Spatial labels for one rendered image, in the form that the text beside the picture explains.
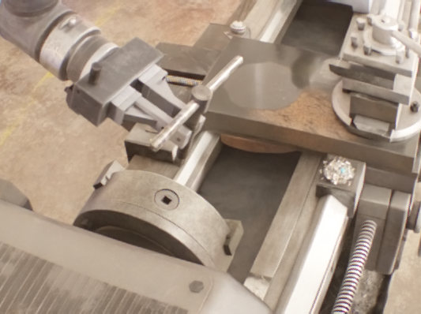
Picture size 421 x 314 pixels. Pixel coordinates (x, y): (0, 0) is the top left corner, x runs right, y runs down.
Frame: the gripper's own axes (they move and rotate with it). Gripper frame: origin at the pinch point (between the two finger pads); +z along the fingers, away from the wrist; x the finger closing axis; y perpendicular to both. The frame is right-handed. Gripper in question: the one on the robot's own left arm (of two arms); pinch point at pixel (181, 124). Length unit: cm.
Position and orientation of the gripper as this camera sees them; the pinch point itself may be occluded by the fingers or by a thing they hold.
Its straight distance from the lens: 83.2
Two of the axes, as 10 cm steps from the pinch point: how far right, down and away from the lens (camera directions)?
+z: 8.0, 5.8, -1.5
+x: 5.3, -5.8, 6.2
